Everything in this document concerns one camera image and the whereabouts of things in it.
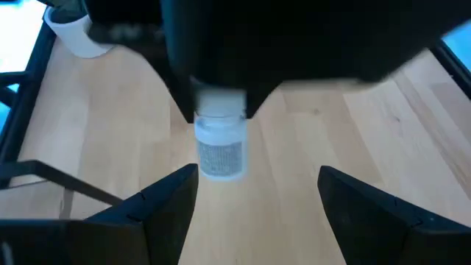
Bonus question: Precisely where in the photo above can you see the black frame crossbar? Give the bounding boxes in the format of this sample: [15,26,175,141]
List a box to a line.
[0,21,57,185]

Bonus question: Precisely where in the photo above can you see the small white bottle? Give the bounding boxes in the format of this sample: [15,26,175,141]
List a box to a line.
[193,89,248,182]

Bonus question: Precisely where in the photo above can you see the black side frame rails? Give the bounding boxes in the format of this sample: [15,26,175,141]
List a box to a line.
[430,38,471,101]

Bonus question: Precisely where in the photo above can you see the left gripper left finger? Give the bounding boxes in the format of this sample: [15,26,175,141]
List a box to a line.
[0,163,200,265]

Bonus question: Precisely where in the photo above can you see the snake plant in white pot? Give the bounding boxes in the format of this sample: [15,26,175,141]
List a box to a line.
[43,0,115,59]

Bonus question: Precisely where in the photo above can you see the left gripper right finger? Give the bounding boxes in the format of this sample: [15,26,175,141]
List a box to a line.
[317,165,471,265]

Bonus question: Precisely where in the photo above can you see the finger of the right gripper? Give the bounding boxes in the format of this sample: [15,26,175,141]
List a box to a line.
[161,54,198,124]
[244,81,285,121]

